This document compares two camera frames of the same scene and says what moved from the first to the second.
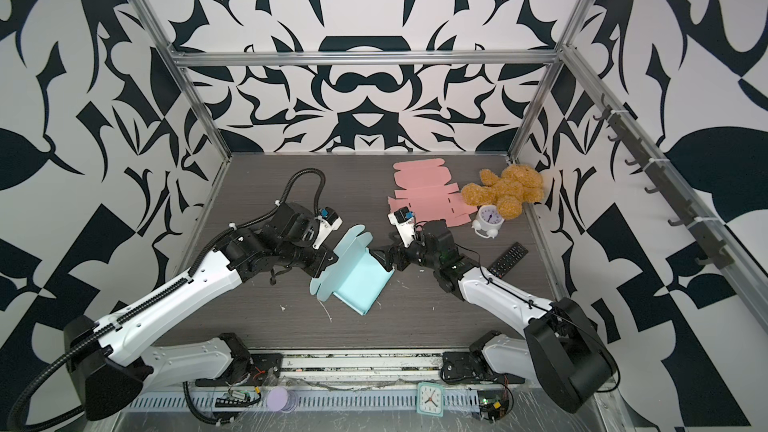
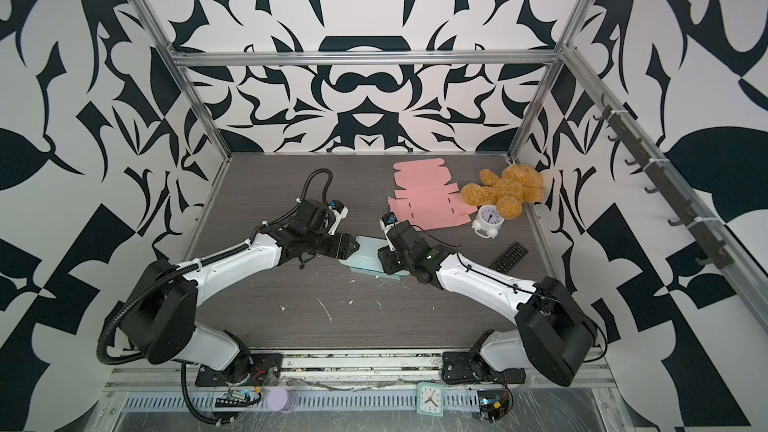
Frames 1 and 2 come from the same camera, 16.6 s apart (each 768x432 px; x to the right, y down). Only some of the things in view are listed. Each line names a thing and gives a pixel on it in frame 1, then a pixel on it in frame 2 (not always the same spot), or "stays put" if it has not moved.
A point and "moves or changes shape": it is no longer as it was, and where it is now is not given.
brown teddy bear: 518,184 stays put
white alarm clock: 488,221 stays put
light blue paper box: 357,278 moves or changes shape
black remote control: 506,264 stays put
